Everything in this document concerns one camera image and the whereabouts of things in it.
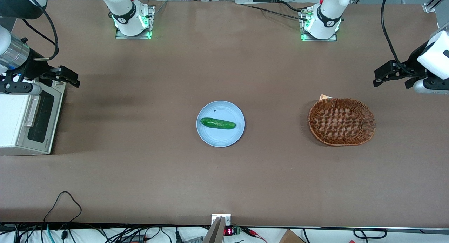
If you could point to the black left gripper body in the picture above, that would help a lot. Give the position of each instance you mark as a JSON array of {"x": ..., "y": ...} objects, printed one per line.
[{"x": 411, "y": 63}]

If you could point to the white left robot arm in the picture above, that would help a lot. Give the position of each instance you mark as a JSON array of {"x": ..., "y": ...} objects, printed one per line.
[{"x": 326, "y": 15}]

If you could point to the grey glass oven door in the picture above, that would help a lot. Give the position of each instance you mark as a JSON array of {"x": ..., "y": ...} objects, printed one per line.
[{"x": 31, "y": 111}]

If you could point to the brown cardboard box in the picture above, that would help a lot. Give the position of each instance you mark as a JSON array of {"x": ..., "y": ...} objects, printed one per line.
[{"x": 291, "y": 237}]

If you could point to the white toaster oven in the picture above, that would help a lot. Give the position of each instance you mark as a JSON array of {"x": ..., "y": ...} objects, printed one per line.
[{"x": 10, "y": 120}]

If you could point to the grey camera support bar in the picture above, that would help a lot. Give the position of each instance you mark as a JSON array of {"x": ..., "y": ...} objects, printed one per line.
[{"x": 214, "y": 234}]

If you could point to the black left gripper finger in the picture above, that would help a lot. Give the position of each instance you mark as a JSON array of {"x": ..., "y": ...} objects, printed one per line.
[
  {"x": 387, "y": 70},
  {"x": 384, "y": 82}
]

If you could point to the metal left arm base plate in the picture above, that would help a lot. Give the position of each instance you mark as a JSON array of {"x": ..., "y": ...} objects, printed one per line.
[{"x": 302, "y": 29}]

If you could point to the aluminium frame profile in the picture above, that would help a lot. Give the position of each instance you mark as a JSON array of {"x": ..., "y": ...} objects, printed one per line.
[{"x": 435, "y": 1}]

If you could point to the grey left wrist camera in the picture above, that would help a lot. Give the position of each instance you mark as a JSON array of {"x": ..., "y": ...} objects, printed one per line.
[{"x": 431, "y": 87}]

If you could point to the red clip leads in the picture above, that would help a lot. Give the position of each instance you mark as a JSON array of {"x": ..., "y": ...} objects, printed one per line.
[{"x": 254, "y": 232}]

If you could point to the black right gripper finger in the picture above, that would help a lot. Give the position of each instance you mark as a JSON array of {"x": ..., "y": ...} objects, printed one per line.
[
  {"x": 68, "y": 73},
  {"x": 63, "y": 80}
]

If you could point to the white metal bracket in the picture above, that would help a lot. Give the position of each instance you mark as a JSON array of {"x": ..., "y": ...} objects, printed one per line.
[{"x": 227, "y": 220}]

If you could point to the beige paper tag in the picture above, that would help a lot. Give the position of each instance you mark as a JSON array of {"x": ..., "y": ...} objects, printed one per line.
[{"x": 324, "y": 96}]

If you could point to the green cucumber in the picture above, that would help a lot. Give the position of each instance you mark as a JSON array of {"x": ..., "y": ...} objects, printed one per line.
[{"x": 217, "y": 123}]

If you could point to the black power adapter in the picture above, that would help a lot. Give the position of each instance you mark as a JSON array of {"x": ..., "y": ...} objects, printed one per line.
[{"x": 133, "y": 238}]

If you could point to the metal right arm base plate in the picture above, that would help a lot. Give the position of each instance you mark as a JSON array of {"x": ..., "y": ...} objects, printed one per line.
[{"x": 151, "y": 22}]

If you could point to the brown wicker basket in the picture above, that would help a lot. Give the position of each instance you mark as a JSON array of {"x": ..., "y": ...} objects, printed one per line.
[{"x": 342, "y": 122}]

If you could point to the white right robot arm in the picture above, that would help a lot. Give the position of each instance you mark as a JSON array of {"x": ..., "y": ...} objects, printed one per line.
[{"x": 129, "y": 15}]

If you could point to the light blue plate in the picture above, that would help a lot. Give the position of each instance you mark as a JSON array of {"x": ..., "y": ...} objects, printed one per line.
[{"x": 221, "y": 137}]

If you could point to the red digit display module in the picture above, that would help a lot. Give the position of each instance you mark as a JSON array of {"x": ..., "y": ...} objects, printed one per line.
[{"x": 228, "y": 231}]

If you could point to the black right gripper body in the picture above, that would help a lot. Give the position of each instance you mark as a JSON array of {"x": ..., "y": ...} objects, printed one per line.
[{"x": 34, "y": 65}]

